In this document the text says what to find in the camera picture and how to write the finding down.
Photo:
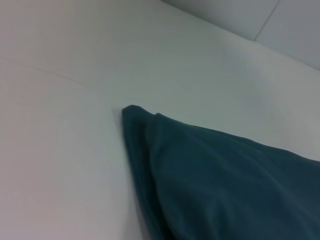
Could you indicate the blue T-shirt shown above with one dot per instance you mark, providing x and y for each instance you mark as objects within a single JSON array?
[{"x": 225, "y": 180}]

